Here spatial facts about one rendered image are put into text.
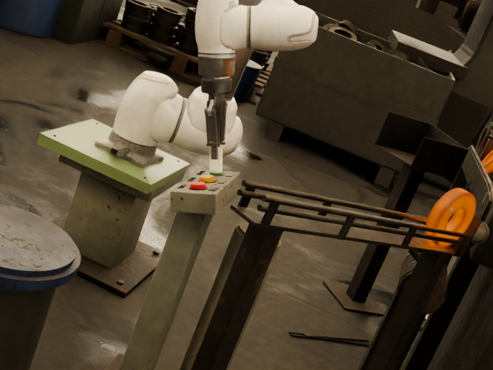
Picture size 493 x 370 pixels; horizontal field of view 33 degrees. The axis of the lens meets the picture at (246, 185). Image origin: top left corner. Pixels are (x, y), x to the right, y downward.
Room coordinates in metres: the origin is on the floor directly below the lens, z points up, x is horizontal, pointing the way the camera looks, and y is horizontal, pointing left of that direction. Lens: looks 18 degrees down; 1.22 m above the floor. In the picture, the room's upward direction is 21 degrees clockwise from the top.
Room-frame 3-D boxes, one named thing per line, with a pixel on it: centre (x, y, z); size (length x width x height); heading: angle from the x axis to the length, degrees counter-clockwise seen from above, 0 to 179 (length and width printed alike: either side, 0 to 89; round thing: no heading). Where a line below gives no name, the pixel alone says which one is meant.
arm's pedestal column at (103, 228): (2.55, 0.39, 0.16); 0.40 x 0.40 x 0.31; 81
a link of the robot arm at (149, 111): (2.56, 0.38, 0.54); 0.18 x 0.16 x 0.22; 104
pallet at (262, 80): (6.10, 0.72, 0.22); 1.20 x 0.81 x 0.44; 87
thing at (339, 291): (3.03, -0.55, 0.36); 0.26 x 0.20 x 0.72; 27
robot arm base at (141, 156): (2.53, 0.40, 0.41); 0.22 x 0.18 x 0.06; 168
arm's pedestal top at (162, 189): (2.55, 0.39, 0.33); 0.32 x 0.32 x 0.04; 81
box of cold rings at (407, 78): (5.29, -0.43, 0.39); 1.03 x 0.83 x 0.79; 86
